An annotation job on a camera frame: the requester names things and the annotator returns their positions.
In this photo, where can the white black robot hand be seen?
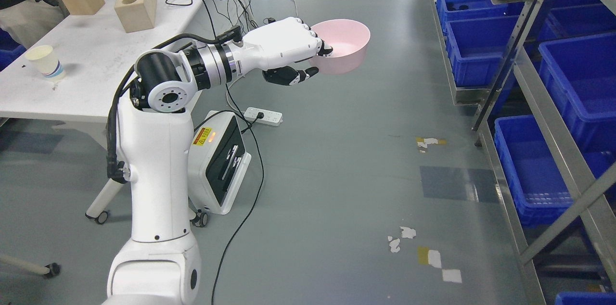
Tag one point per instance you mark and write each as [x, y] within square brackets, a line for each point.
[273, 47]

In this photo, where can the pink plastic bowl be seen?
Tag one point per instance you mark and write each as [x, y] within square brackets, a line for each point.
[349, 41]

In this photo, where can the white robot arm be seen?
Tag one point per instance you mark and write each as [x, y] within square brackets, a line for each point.
[149, 135]

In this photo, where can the steel shelf rack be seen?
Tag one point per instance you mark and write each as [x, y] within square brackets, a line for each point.
[545, 96]

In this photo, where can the white power strip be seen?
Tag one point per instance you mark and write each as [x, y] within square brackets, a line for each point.
[265, 117]

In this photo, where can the white grey equipment box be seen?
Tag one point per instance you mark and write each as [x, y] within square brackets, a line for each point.
[217, 163]

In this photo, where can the white work table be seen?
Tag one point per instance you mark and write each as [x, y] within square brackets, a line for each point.
[96, 52]

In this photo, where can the wooden block with hole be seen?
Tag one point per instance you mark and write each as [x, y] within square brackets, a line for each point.
[136, 15]

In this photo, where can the paper cup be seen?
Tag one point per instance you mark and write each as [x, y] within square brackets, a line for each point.
[46, 62]

